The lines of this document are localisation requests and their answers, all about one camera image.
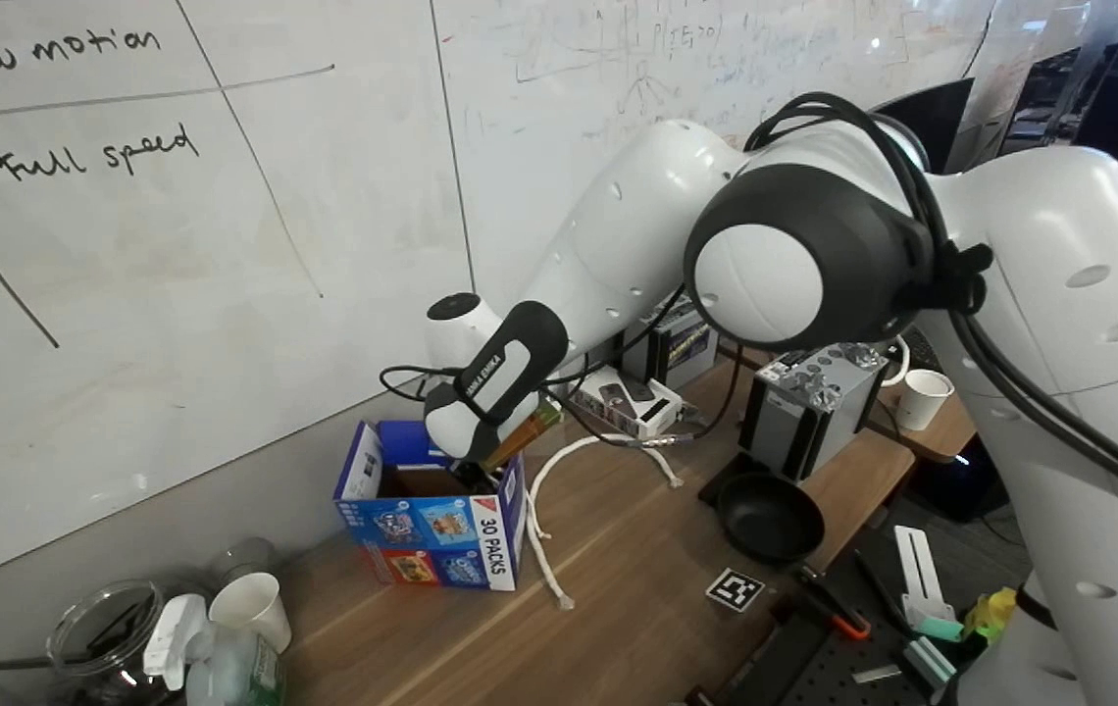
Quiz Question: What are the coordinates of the clear plastic cup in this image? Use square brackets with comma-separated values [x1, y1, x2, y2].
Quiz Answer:
[205, 535, 285, 587]

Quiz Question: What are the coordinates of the black white tag marker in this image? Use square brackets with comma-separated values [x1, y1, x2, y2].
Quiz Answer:
[703, 566, 767, 618]

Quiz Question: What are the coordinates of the black bowl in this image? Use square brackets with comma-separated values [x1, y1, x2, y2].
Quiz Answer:
[697, 450, 830, 574]

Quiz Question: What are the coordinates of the glass jar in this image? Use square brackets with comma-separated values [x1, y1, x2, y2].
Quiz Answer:
[44, 582, 172, 697]

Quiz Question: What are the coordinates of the blue cardboard box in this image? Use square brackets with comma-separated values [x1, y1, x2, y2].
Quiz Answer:
[329, 417, 533, 595]

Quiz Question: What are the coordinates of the white phone box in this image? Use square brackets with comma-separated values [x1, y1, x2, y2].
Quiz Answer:
[570, 363, 690, 450]

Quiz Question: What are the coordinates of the grey battery with round caps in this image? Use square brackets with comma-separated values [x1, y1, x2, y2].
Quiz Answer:
[733, 341, 892, 485]

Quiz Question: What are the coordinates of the white mug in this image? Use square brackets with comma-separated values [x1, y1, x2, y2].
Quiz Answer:
[892, 363, 960, 434]

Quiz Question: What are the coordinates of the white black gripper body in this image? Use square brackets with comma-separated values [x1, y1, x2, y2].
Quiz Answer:
[418, 297, 574, 464]

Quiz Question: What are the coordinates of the yellow toy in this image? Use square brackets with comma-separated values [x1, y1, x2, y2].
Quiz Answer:
[965, 584, 1041, 648]

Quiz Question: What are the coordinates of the white paper cup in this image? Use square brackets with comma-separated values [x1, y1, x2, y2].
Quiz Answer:
[205, 569, 295, 654]

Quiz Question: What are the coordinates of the white cable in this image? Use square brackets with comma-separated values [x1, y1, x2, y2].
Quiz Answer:
[888, 331, 916, 393]

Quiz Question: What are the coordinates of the black clamp orange handle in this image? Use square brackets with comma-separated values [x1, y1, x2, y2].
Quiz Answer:
[788, 559, 876, 648]

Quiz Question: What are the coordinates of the teal plastic part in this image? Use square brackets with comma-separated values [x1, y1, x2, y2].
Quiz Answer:
[902, 610, 973, 690]

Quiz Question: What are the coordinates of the white rope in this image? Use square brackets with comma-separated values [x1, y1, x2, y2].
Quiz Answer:
[516, 433, 690, 616]

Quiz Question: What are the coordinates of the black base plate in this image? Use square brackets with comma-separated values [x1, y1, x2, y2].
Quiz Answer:
[763, 610, 967, 706]

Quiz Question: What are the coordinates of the white plastic strip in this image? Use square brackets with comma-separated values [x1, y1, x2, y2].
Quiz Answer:
[892, 520, 960, 627]

